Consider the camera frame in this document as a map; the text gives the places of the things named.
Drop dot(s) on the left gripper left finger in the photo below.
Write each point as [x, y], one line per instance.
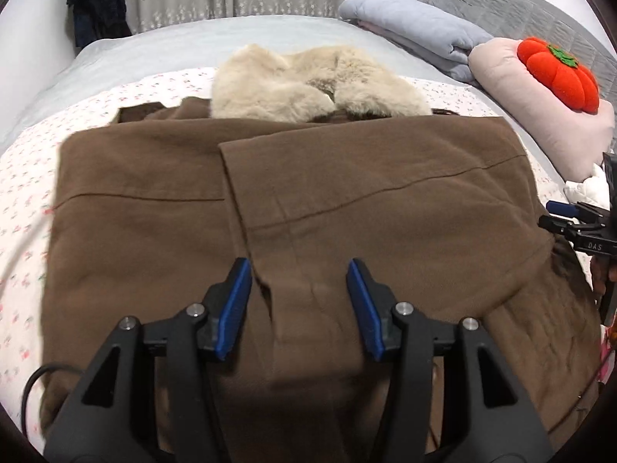
[110, 416]

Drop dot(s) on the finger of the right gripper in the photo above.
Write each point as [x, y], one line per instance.
[558, 226]
[565, 210]

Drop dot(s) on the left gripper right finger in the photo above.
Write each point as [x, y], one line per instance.
[452, 397]

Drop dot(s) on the brown coat with fur collar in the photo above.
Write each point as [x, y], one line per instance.
[442, 209]

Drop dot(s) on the dark hanging clothes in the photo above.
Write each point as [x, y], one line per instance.
[95, 20]

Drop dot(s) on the person's right hand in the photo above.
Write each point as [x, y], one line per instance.
[601, 271]

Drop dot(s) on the white quilted folded garment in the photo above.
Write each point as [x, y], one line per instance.
[594, 190]

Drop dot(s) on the pink pillow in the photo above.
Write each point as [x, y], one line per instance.
[574, 142]

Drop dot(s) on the red pumpkin plush cushion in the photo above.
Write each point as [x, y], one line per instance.
[558, 70]

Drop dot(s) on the grey quilted headboard cover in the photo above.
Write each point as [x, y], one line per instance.
[519, 19]

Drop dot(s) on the folded lavender blanket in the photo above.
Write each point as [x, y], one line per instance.
[439, 38]

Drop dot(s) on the cherry print bed cover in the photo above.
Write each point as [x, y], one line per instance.
[29, 212]

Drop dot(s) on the light blue bed sheet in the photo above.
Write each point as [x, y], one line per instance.
[170, 63]

